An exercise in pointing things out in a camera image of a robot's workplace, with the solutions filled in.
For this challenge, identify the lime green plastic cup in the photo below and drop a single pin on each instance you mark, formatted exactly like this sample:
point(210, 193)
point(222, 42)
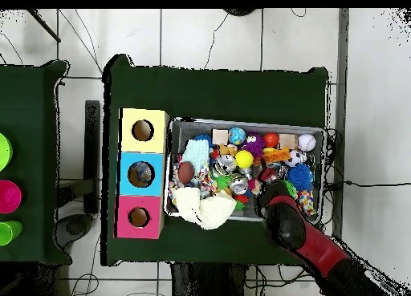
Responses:
point(4, 151)
point(9, 233)

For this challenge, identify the black slanted rod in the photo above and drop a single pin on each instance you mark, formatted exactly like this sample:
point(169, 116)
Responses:
point(45, 26)

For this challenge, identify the red orange ball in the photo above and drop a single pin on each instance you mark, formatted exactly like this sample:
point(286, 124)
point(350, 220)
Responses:
point(271, 139)

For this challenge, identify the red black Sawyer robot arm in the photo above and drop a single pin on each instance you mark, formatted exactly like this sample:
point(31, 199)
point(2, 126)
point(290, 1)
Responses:
point(314, 244)

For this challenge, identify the brown toy football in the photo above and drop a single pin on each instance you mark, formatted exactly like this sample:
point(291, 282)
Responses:
point(186, 173)

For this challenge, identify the blue spiky rubber ball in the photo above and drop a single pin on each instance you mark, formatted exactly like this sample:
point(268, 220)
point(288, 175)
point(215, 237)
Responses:
point(300, 177)

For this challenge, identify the shallow silver mesh bin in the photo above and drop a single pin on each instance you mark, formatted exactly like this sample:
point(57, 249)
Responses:
point(192, 126)

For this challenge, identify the cream knitted cloth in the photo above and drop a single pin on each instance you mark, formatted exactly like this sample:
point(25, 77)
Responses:
point(205, 209)

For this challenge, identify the green spiky ball with eyes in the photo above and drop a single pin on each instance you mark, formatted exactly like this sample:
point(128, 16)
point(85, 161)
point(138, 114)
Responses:
point(291, 188)

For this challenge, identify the white baseball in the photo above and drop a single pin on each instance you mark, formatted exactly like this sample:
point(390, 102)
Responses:
point(306, 142)

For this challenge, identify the dark green table cloth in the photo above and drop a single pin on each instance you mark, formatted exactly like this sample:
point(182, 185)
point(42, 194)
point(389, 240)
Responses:
point(224, 94)

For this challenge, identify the purple spiky ball with eyes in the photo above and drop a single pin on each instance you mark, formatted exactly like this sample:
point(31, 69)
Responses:
point(255, 146)

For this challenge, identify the pink plastic cup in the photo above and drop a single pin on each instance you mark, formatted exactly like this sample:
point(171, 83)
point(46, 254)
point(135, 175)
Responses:
point(9, 196)

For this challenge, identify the dark green side table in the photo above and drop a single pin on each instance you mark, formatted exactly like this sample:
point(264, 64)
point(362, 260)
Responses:
point(29, 100)

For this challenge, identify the black upright panel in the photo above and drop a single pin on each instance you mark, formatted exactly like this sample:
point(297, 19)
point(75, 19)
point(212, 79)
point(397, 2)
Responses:
point(92, 148)

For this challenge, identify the orange toy building brick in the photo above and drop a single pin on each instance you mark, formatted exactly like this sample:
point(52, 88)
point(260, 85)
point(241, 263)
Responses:
point(277, 155)

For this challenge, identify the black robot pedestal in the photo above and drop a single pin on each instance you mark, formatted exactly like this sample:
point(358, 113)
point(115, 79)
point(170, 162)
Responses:
point(208, 283)

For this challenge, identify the wooden box with three holes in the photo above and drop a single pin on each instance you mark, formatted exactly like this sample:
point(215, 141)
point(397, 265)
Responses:
point(128, 145)

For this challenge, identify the smooth yellow ball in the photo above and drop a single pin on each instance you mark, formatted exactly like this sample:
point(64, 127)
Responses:
point(244, 159)

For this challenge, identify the blue white patterned ball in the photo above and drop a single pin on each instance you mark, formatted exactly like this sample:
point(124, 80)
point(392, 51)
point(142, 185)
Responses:
point(237, 135)

